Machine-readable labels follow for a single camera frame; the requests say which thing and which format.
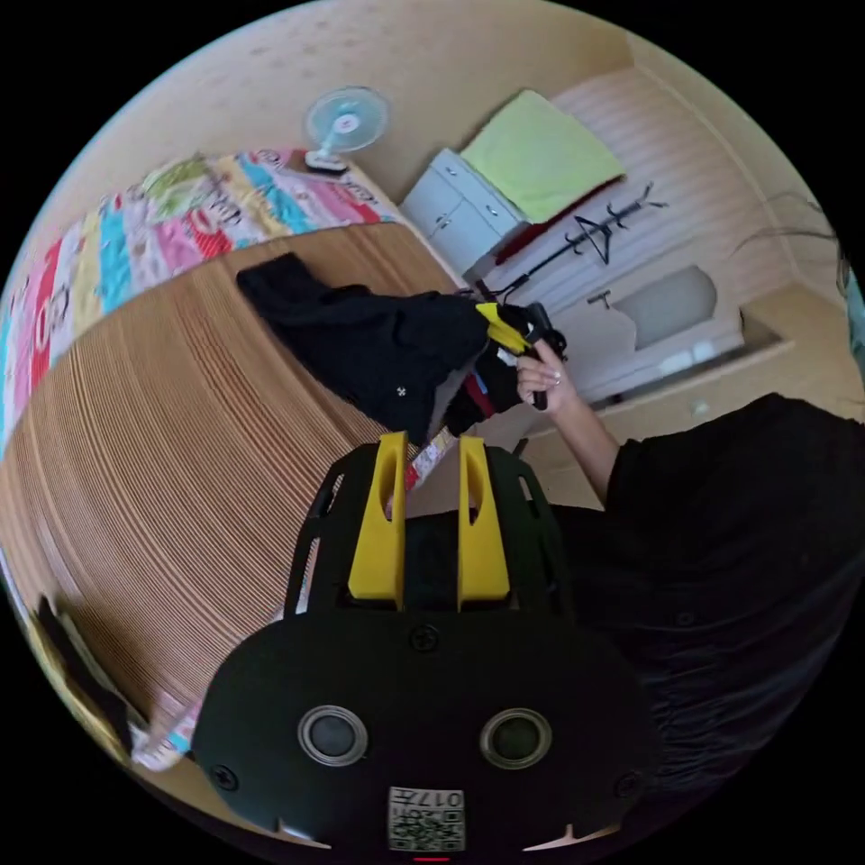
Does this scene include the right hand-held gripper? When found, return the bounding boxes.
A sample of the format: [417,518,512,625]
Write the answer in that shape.
[448,302,570,437]

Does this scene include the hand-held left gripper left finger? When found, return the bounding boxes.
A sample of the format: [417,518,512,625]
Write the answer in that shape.
[348,432,410,604]

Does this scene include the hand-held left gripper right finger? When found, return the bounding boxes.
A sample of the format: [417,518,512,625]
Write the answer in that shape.
[457,435,511,604]

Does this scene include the black pants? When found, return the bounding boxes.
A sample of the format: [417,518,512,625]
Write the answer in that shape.
[235,252,493,449]

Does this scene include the person's right forearm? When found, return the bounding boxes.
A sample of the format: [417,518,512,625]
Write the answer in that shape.
[558,402,625,505]

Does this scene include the person's right hand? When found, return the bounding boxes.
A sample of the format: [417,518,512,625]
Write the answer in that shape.
[515,350,587,423]

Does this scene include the black coat rack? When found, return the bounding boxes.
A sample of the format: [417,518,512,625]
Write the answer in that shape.
[466,180,671,302]

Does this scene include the white cupboard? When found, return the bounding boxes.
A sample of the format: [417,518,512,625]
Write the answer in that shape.
[400,88,627,266]

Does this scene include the bed with woven mat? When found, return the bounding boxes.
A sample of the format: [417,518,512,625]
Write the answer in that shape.
[0,148,478,773]

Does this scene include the person's body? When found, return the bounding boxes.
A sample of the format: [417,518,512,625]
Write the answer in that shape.
[540,391,865,823]

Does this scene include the light blue fan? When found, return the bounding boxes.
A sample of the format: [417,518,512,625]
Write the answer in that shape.
[303,86,394,177]

